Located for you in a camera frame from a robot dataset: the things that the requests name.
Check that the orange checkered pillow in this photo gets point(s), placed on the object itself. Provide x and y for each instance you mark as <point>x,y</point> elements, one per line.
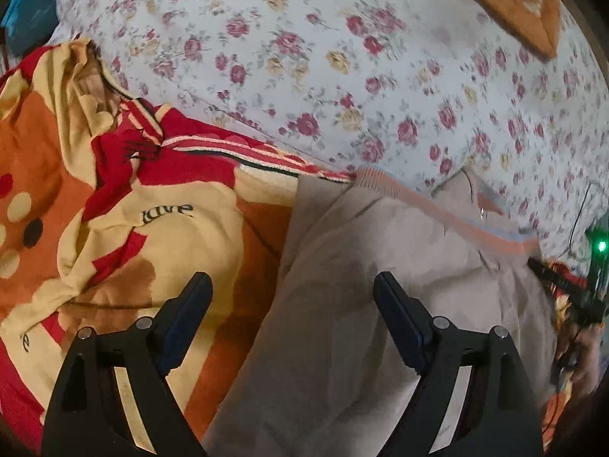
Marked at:
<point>523,14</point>

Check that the beige zip jacket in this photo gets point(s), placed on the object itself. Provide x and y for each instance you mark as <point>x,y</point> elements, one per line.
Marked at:
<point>357,247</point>

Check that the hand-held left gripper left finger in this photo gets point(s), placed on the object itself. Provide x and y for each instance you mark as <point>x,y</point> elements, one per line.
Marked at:
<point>183,328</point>

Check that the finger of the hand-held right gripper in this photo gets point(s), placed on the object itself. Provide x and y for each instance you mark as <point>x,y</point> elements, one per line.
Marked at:
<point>552,273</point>

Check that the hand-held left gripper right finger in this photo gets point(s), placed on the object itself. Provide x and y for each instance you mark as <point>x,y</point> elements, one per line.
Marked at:
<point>404,323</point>

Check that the red orange printed blanket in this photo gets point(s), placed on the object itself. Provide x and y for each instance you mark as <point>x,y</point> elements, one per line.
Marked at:
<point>166,228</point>

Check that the white floral quilt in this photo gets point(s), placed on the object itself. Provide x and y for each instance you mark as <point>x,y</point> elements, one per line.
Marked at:
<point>333,81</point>

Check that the blue cloth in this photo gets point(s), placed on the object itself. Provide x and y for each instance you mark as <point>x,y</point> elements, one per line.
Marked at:
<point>33,14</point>

